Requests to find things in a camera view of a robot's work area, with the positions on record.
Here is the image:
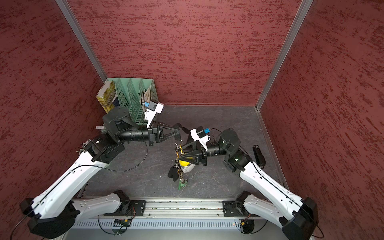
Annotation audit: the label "green desk file organizer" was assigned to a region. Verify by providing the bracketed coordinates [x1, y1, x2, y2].
[107, 78, 159, 125]

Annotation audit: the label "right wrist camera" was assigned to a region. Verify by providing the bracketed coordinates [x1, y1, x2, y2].
[190, 126, 210, 151]

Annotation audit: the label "folded papers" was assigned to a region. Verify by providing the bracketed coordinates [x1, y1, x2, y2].
[140, 88, 152, 107]

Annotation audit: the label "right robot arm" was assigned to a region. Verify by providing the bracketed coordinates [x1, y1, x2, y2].
[180, 127, 319, 240]

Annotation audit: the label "black fabric bag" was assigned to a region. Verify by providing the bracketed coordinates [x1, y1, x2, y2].
[168, 133, 194, 190]

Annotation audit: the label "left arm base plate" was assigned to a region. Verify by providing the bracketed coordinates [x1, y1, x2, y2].
[103, 200, 147, 217]

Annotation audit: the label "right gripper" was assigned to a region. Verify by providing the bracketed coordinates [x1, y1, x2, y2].
[178, 137, 231, 165]

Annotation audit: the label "green strap keychain charm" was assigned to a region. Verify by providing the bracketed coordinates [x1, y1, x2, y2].
[178, 168, 188, 190]

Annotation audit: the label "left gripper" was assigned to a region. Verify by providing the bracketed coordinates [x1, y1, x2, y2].
[116, 119, 180, 146]

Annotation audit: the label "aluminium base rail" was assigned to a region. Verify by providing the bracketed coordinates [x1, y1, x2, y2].
[70, 197, 271, 220]

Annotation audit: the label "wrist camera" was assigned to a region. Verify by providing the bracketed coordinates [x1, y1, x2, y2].
[190, 126, 210, 151]
[144, 101, 164, 129]

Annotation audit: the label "yellow book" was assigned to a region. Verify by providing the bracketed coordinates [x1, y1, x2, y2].
[96, 81, 117, 113]

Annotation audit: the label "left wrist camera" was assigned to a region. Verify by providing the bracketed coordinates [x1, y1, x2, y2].
[144, 101, 164, 129]

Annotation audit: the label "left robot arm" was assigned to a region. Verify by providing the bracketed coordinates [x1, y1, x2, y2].
[20, 107, 180, 239]

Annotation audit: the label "black stapler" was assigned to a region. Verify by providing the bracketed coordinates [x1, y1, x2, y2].
[253, 145, 266, 170]

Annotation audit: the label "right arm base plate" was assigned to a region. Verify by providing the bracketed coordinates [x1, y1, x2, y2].
[222, 201, 249, 218]

